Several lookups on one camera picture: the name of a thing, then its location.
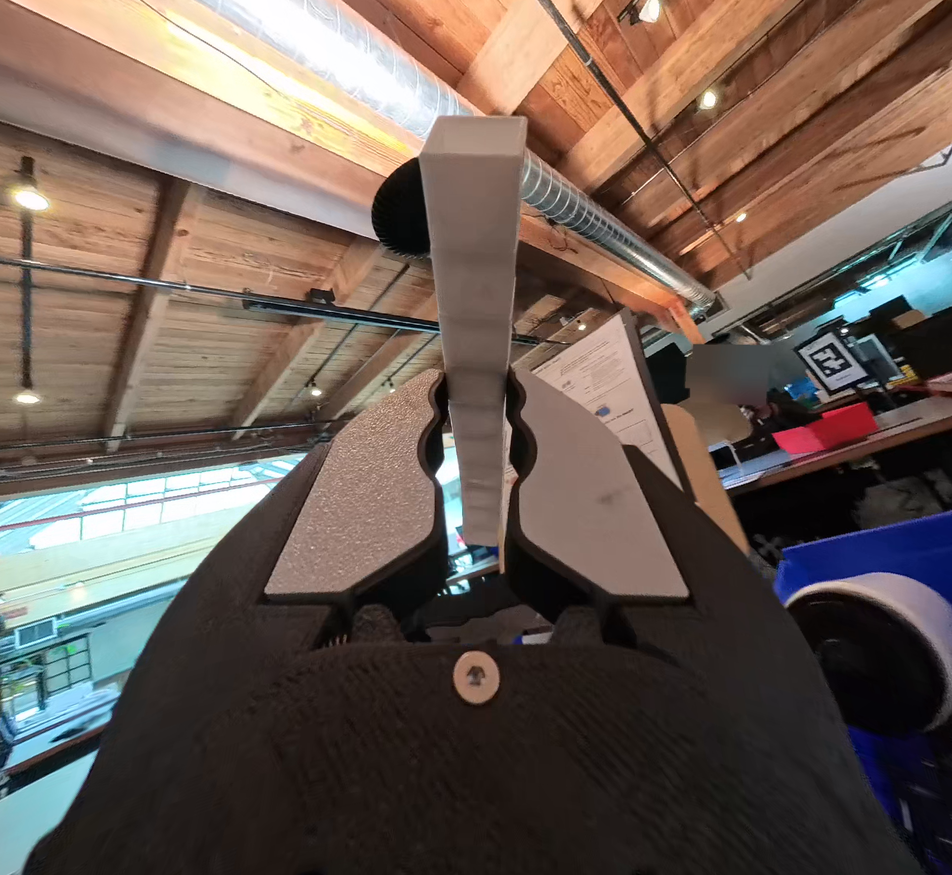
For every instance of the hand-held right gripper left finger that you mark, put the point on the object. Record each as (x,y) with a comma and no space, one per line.
(349,510)

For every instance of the black ceiling pipe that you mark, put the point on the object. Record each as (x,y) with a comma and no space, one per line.
(595,71)

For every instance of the silver ventilation duct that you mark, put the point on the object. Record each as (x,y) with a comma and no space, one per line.
(335,34)

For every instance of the wooden desk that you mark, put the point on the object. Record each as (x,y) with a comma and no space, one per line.
(855,452)

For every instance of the black lighting track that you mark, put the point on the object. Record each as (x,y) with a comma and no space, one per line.
(297,308)

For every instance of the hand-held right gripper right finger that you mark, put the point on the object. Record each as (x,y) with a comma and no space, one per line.
(595,510)

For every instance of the black white marker tag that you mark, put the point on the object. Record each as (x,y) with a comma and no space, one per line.
(829,361)

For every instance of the long white plastic box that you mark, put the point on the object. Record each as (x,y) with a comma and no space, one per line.
(476,257)

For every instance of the instruction board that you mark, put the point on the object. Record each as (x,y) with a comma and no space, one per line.
(610,369)

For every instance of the white bottle black cap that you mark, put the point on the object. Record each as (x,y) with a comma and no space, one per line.
(863,655)

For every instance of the red plastic bin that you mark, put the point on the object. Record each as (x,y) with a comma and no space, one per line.
(825,432)

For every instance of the black ribbed ceiling lamp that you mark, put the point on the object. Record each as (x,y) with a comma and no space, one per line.
(398,213)

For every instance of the blue plastic bin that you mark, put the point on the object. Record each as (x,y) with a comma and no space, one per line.
(892,555)

